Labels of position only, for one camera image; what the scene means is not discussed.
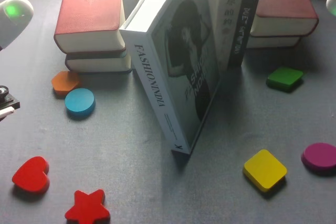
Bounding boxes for green square block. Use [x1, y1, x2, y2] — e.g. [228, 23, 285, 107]
[266, 66, 305, 92]

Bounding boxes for yellow square block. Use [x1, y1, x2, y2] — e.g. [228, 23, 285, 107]
[243, 149, 288, 193]

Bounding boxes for orange hexagon block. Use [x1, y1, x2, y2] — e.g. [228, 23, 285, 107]
[51, 70, 82, 97]

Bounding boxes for book with black-white spine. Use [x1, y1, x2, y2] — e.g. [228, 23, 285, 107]
[227, 0, 266, 68]

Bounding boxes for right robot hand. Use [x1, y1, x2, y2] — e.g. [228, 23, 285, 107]
[326, 0, 336, 17]

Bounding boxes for Fashion India photo-cover book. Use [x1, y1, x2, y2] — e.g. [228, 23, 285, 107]
[119, 0, 222, 156]

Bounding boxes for thick book dark-red cover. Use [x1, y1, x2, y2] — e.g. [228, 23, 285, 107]
[245, 34, 302, 49]

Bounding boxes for red hardcover book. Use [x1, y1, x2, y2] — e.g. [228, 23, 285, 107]
[248, 0, 320, 38]
[53, 0, 127, 54]

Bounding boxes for red star block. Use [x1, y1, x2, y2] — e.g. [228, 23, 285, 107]
[64, 188, 111, 224]

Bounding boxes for white book Chinese-character spine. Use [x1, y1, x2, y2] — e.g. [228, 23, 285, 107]
[207, 0, 249, 72]

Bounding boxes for magenta oval block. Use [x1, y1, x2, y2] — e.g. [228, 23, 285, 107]
[300, 142, 336, 175]

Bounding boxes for red heart block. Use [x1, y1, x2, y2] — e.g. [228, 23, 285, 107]
[12, 155, 50, 195]

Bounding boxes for thick book navy cover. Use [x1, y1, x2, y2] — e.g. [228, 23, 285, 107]
[64, 49, 133, 74]

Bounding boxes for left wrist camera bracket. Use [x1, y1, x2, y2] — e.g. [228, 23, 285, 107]
[0, 84, 21, 123]

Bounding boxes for blue round block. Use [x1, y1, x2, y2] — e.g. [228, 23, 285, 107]
[64, 88, 96, 120]

